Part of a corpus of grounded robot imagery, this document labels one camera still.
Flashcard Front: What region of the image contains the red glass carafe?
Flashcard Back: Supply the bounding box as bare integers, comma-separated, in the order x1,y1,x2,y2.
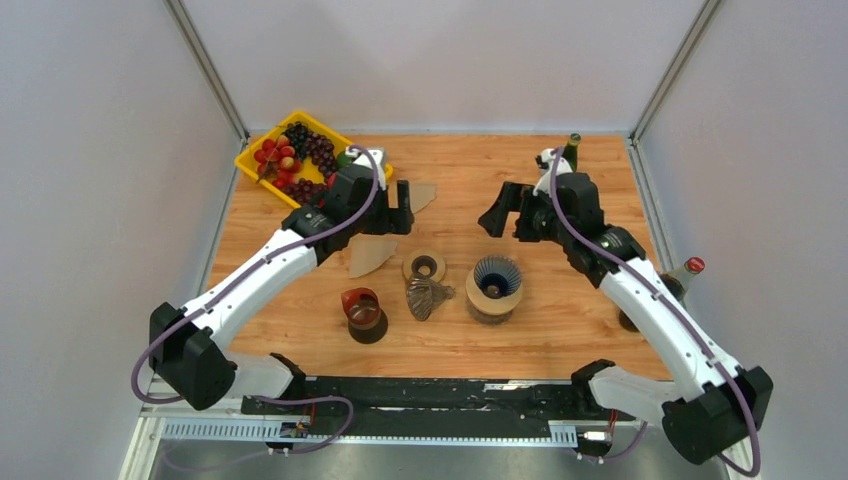
341,288,389,344

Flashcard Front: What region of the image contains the glass server with wooden collar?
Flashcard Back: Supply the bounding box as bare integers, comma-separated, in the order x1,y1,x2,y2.
465,270,524,325

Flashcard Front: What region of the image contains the dark purple grape bunch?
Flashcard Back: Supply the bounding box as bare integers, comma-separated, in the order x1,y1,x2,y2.
283,122,338,179

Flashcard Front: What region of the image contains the cola bottle red cap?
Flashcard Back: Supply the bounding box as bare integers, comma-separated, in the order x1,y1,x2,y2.
625,256,706,305

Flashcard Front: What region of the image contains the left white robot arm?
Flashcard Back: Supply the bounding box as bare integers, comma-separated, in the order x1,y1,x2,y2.
143,164,414,414

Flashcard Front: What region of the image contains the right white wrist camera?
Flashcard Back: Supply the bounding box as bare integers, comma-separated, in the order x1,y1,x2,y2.
533,146,575,196

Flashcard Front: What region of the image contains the clear glass ribbed dripper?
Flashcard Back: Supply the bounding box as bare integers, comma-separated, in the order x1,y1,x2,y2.
406,274,455,321

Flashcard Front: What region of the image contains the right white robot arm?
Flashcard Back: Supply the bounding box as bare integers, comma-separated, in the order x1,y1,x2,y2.
478,173,774,477

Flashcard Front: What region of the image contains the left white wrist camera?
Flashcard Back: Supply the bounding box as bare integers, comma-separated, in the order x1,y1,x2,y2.
343,147,386,171

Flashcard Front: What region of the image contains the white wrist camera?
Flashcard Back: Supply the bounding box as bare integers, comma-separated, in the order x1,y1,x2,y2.
533,146,575,196
343,147,386,171

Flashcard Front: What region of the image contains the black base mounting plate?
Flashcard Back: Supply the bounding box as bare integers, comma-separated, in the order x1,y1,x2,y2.
240,376,613,439

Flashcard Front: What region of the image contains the blue ribbed dripper cone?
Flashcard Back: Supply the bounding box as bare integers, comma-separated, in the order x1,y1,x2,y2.
472,255,522,299

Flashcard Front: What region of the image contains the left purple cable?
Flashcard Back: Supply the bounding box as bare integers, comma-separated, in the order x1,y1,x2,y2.
130,144,382,458

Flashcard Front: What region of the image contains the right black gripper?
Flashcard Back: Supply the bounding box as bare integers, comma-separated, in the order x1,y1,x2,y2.
477,182,572,248

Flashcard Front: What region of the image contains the yellow plastic fruit tray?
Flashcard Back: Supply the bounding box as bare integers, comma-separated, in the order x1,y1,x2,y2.
234,111,362,208

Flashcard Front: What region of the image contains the purple cable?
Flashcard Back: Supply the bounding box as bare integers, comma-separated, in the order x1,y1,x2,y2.
130,144,382,458
548,146,763,478

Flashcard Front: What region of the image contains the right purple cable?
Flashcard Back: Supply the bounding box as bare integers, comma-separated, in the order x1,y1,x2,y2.
548,146,763,478

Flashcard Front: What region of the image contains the brown paper filter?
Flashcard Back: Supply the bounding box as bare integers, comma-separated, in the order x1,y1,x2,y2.
408,183,437,214
348,236,398,278

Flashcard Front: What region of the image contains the green lime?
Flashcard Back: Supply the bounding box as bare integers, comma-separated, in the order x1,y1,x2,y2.
336,151,355,170

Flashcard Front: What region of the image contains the green glass bottle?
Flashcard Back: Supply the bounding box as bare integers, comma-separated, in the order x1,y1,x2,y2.
563,133,582,172

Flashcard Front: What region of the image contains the small wooden dripper ring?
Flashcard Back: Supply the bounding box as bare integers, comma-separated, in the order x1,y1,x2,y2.
402,248,448,285

